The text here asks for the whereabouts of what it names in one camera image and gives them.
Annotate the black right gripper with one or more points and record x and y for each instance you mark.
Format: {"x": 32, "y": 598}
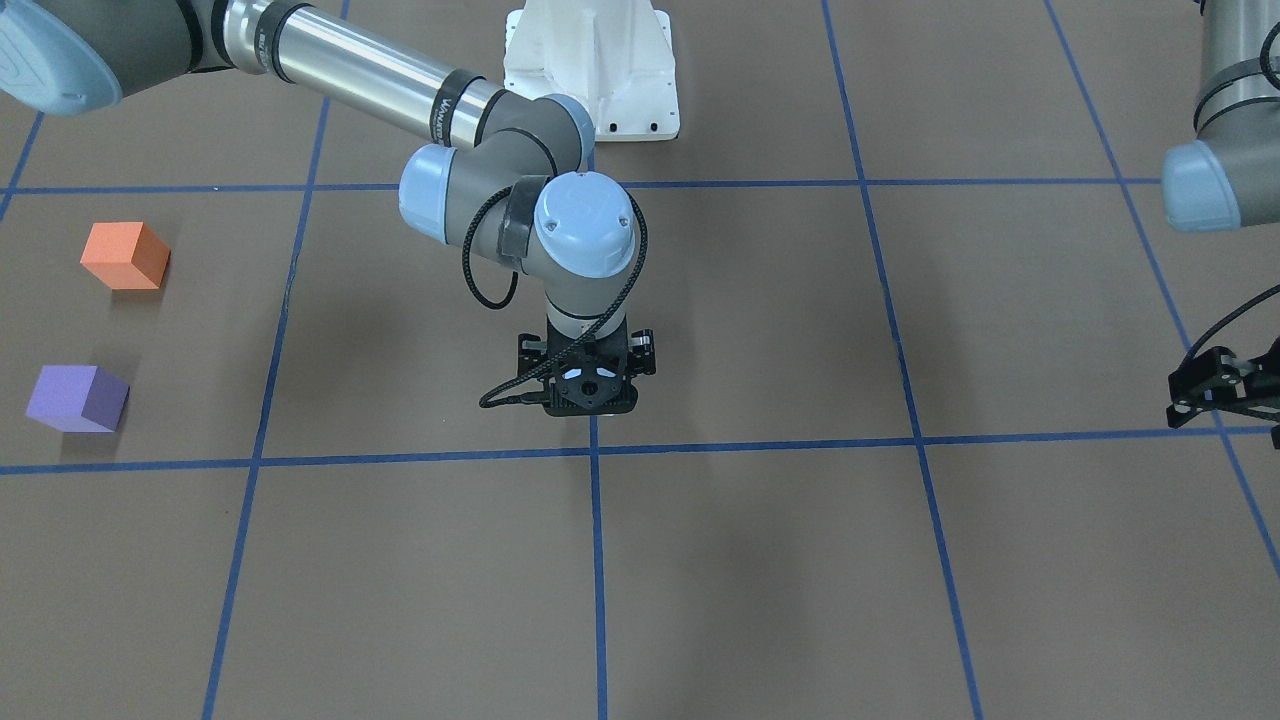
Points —
{"x": 531, "y": 357}

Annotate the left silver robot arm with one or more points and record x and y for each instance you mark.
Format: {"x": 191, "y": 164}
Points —
{"x": 1227, "y": 178}

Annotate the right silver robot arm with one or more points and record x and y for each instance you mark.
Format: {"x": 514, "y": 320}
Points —
{"x": 500, "y": 176}

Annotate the orange foam block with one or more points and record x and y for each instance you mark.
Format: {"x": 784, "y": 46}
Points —
{"x": 126, "y": 256}

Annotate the purple foam block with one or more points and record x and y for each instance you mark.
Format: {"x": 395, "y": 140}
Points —
{"x": 78, "y": 399}

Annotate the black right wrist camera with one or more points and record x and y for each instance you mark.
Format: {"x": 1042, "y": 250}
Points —
{"x": 590, "y": 391}

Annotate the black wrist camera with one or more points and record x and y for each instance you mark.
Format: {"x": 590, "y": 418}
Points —
{"x": 1215, "y": 379}
{"x": 590, "y": 391}

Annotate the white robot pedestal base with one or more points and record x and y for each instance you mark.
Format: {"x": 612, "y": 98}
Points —
{"x": 616, "y": 58}

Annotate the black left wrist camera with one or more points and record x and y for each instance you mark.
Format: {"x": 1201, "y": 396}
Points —
{"x": 1215, "y": 379}

